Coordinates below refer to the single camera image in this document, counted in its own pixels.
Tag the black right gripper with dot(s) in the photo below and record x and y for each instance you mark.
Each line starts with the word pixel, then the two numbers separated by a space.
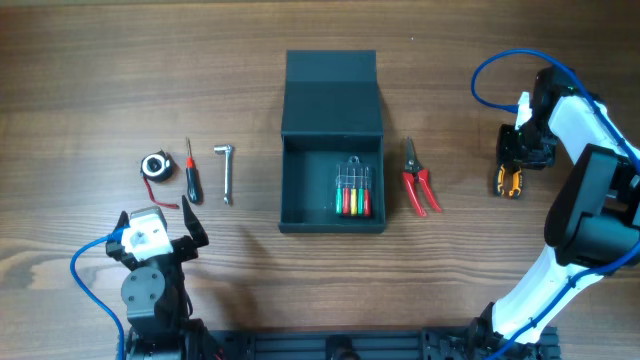
pixel 522 158

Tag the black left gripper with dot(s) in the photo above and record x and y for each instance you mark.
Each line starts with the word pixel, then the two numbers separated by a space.
pixel 181 245

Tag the orange black needle-nose pliers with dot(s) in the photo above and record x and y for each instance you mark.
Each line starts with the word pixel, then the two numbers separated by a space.
pixel 508 180

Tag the silver L-shaped socket wrench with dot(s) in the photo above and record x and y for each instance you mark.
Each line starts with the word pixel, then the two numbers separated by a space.
pixel 227 151

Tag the clear plastic screwdriver case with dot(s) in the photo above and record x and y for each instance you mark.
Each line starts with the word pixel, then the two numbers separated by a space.
pixel 351 163

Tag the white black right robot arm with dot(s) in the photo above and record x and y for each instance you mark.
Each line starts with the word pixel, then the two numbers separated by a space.
pixel 592 227

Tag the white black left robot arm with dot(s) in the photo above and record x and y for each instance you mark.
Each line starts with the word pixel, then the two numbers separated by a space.
pixel 159 309

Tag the black red screwdriver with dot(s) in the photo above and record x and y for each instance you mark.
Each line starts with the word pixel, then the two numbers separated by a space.
pixel 194 189

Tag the red mini screwdriver right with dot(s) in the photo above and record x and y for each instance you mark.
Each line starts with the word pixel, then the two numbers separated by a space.
pixel 366 193

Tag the red mini screwdriver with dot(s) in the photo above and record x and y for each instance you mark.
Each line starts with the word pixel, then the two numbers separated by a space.
pixel 346 194
pixel 366 193

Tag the yellow mini screwdriver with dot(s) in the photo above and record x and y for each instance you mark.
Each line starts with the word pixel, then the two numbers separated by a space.
pixel 353 195

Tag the green mini screwdriver left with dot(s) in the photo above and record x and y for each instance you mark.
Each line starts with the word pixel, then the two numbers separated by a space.
pixel 338 195

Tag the red mini screwdriver left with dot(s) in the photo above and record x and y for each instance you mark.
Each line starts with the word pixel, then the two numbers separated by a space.
pixel 346 194

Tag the black open box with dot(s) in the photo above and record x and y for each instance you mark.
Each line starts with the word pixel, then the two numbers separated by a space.
pixel 331 111

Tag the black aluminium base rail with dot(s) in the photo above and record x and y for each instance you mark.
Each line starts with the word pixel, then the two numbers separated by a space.
pixel 426 343

